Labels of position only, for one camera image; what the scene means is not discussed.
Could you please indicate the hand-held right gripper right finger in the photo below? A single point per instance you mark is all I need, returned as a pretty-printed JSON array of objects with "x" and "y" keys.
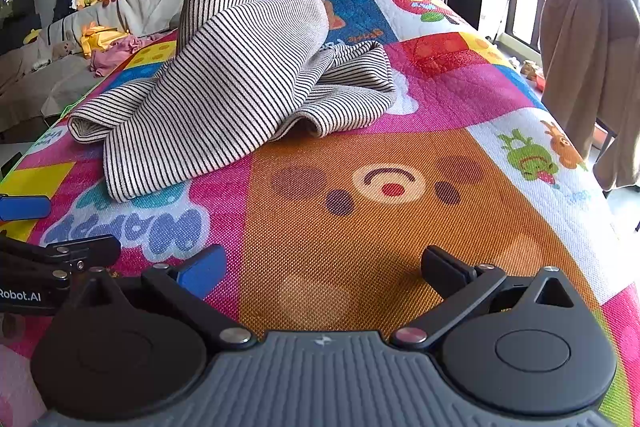
[{"x": 447, "y": 271}]

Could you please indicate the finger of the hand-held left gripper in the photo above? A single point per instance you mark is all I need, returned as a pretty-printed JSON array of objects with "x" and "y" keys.
[
  {"x": 25, "y": 208},
  {"x": 75, "y": 252}
]

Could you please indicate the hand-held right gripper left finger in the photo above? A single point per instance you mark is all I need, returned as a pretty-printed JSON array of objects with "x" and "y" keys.
[{"x": 205, "y": 271}]

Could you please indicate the striped beige garment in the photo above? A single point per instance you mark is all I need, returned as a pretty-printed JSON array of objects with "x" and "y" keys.
[{"x": 225, "y": 72}]

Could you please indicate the pink clothes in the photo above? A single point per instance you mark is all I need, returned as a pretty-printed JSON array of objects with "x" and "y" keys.
[{"x": 117, "y": 54}]

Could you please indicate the colourful printed cartoon blanket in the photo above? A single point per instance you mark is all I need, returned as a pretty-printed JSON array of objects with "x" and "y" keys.
[{"x": 325, "y": 232}]

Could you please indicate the yellow cloth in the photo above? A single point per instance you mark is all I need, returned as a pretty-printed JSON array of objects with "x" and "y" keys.
[{"x": 100, "y": 38}]

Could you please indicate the beige covered sofa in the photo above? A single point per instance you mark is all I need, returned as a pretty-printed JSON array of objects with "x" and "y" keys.
[{"x": 150, "y": 2}]

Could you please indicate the hanging beige garment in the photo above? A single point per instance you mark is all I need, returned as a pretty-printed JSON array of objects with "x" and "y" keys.
[{"x": 585, "y": 57}]

